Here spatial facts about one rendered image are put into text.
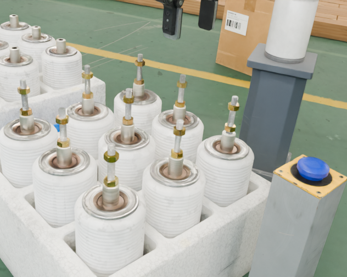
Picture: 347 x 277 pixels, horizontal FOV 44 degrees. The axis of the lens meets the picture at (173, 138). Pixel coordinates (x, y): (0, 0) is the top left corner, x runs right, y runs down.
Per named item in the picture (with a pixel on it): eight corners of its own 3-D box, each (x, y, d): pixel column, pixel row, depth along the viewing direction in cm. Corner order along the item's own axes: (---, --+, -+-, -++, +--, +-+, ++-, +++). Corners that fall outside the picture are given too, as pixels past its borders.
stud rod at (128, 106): (124, 129, 72) (126, 87, 68) (130, 129, 72) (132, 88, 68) (124, 132, 71) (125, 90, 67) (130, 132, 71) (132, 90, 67)
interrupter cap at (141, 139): (94, 141, 71) (94, 138, 71) (123, 125, 77) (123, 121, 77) (131, 158, 68) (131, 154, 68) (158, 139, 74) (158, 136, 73)
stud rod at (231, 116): (227, 139, 71) (234, 98, 67) (224, 137, 72) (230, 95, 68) (232, 139, 71) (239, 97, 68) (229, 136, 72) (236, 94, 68)
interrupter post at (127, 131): (117, 140, 72) (117, 123, 70) (126, 135, 74) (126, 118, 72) (128, 145, 71) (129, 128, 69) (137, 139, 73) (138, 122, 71)
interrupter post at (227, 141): (235, 148, 73) (238, 131, 72) (230, 154, 71) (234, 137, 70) (221, 144, 74) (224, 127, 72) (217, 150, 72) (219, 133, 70)
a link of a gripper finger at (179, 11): (168, 4, 51) (166, 35, 53) (164, 5, 51) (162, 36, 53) (183, 8, 50) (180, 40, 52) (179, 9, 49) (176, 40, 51)
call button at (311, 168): (305, 165, 59) (308, 152, 58) (331, 178, 57) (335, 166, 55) (288, 175, 56) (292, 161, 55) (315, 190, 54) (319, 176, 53)
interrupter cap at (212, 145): (253, 145, 75) (254, 142, 74) (241, 167, 68) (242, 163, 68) (212, 134, 77) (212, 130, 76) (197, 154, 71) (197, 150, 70)
